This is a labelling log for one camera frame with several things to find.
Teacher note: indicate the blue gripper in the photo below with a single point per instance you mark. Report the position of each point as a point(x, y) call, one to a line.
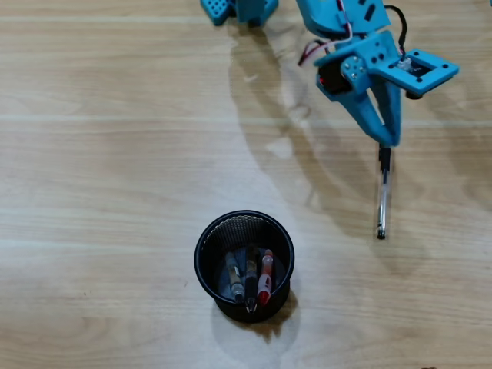
point(363, 101)

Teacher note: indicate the clear stick pen black cap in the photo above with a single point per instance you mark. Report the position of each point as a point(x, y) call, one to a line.
point(383, 192)

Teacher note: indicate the red retractable pen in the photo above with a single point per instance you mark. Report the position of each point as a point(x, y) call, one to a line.
point(265, 280)

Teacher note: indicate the black retractable pen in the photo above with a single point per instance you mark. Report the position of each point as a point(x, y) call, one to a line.
point(251, 280)

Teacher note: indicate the clear pen with grey grip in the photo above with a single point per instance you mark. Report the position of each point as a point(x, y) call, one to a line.
point(234, 276)

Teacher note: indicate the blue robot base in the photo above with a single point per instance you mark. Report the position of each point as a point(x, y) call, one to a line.
point(250, 9)

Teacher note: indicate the black mesh pen holder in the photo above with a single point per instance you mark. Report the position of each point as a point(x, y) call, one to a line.
point(203, 265)

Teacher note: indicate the blue wrist camera module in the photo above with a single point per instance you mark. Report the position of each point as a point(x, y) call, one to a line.
point(434, 78)

